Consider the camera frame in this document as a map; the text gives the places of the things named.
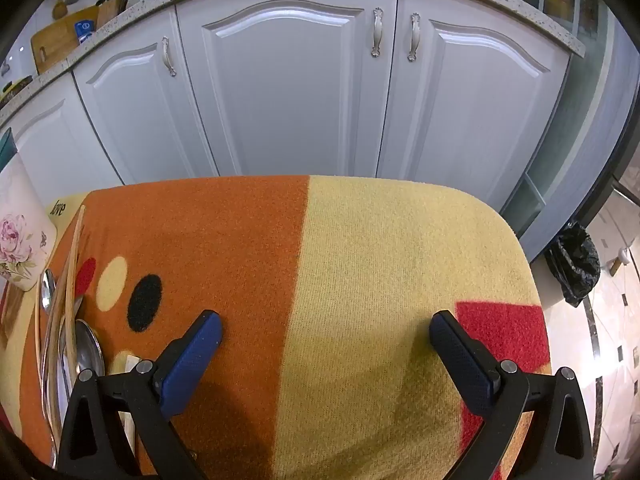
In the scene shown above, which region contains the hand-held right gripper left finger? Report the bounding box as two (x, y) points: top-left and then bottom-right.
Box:
(56, 309), (224, 480)

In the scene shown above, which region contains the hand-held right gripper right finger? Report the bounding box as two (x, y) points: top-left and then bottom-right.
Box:
(428, 309), (596, 480)

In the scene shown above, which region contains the wooden chopstick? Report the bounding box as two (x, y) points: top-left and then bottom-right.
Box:
(60, 205), (87, 381)
(35, 260), (71, 466)

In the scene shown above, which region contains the floral utensil holder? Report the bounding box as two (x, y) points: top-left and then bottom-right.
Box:
(0, 127), (57, 292)

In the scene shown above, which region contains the large metal spoon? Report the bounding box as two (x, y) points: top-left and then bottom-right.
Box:
(73, 318), (107, 380)

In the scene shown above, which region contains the orange yellow printed blanket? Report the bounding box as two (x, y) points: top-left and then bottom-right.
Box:
(0, 174), (553, 480)

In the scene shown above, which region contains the black trash bag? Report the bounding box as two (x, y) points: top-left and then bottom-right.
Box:
(544, 221), (602, 308)

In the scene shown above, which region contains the grey glass door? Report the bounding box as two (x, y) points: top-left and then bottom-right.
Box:
(500, 0), (640, 266)

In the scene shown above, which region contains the white cabinet door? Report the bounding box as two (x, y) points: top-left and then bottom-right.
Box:
(71, 7), (221, 186)
(378, 0), (572, 211)
(175, 0), (401, 179)
(0, 72), (126, 211)

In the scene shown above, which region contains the wooden cutting board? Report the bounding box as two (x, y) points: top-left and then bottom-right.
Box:
(30, 6), (101, 75)

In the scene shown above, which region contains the wooden knife block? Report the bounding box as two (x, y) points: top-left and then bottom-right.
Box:
(95, 0), (137, 28)

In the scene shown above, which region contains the silver cabinet handle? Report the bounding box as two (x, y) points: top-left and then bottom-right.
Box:
(370, 7), (385, 58)
(161, 36), (177, 78)
(407, 12), (421, 63)

